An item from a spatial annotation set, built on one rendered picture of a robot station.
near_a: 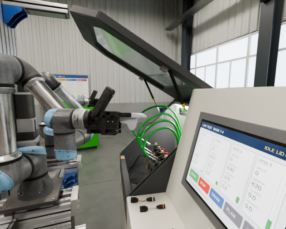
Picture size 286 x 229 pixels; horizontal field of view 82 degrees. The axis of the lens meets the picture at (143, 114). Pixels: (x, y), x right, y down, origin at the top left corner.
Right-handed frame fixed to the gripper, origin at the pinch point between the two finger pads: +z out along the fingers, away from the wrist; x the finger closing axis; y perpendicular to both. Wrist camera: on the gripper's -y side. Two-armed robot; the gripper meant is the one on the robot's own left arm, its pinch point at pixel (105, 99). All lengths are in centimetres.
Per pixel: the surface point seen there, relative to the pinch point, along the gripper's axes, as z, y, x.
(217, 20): 514, -236, -134
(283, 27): 422, -166, 69
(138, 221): -50, 33, 109
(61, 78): 147, 18, -575
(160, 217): -41, 32, 114
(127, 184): -32, 40, 80
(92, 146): 106, 168, -221
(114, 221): 5, 144, 22
